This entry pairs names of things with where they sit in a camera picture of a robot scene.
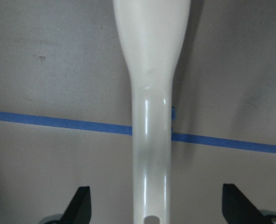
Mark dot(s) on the beige hand brush black bristles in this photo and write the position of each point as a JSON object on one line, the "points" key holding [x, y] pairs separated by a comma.
{"points": [[151, 34]]}

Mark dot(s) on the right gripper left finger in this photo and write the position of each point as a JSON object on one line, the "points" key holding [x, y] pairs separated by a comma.
{"points": [[79, 210]]}

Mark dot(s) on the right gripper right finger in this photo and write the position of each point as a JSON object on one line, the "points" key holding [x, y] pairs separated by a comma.
{"points": [[237, 209]]}

